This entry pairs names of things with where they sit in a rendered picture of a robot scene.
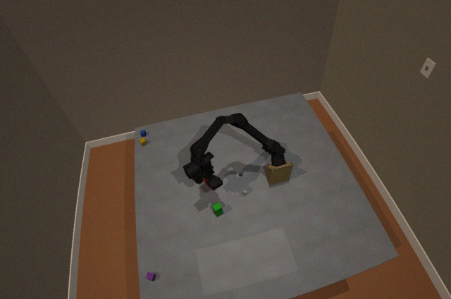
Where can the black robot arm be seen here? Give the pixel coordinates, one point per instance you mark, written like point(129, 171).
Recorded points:
point(199, 160)

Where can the small purple block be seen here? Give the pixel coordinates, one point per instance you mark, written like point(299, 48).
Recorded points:
point(151, 276)

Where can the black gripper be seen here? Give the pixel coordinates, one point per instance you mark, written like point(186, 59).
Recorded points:
point(214, 181)

